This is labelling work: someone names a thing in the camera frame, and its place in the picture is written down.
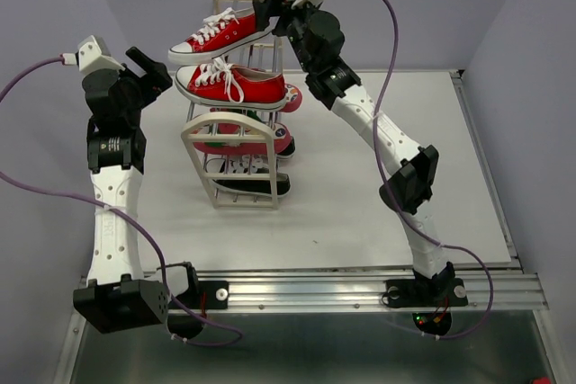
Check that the black sneaker white laces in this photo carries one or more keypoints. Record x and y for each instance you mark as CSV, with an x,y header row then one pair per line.
x,y
256,187

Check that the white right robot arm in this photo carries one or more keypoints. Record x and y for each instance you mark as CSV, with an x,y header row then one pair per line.
x,y
408,168

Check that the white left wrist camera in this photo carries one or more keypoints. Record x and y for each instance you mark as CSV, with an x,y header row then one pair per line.
x,y
92,55

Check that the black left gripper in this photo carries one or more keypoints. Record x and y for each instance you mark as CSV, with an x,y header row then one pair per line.
x,y
155,81

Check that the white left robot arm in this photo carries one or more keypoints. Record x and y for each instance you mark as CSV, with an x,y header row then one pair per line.
x,y
117,295

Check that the red sneaker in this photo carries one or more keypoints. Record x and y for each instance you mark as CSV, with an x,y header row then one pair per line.
x,y
219,35
220,84

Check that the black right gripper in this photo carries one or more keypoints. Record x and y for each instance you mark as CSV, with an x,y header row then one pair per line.
x,y
274,6

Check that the beige chrome shoe shelf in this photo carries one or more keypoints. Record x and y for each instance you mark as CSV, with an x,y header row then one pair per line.
x,y
266,55

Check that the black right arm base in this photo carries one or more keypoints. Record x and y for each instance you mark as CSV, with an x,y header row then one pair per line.
x,y
432,299

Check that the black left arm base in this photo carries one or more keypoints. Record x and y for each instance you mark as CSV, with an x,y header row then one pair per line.
x,y
199,296

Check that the pink flip-flop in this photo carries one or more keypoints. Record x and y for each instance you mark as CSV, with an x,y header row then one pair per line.
x,y
292,100
210,132

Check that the aluminium mounting rail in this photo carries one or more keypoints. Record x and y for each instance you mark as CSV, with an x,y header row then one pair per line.
x,y
363,292

